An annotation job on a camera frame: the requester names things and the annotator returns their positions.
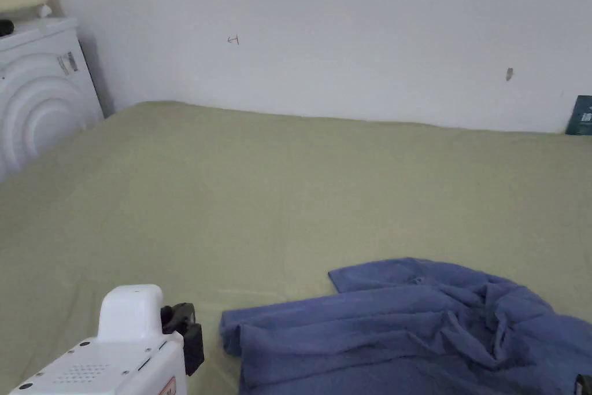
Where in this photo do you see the bed with pale green sheet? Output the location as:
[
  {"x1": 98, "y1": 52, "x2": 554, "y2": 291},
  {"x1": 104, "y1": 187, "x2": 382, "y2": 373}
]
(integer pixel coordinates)
[{"x1": 0, "y1": 101, "x2": 592, "y2": 395}]

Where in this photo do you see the white washing machine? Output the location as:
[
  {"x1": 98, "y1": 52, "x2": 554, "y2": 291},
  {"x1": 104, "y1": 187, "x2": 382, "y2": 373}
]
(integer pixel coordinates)
[{"x1": 0, "y1": 16, "x2": 105, "y2": 183}]

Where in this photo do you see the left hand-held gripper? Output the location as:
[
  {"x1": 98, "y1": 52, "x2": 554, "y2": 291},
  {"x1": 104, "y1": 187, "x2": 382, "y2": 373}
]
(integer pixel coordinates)
[{"x1": 8, "y1": 283, "x2": 205, "y2": 395}]

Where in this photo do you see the blue shirt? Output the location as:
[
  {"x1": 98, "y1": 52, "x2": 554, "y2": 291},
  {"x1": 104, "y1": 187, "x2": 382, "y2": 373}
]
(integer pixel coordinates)
[{"x1": 219, "y1": 257, "x2": 592, "y2": 395}]

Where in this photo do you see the dark teal box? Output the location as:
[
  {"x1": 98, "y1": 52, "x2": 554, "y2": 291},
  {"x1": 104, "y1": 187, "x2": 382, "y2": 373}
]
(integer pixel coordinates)
[{"x1": 565, "y1": 95, "x2": 592, "y2": 136}]

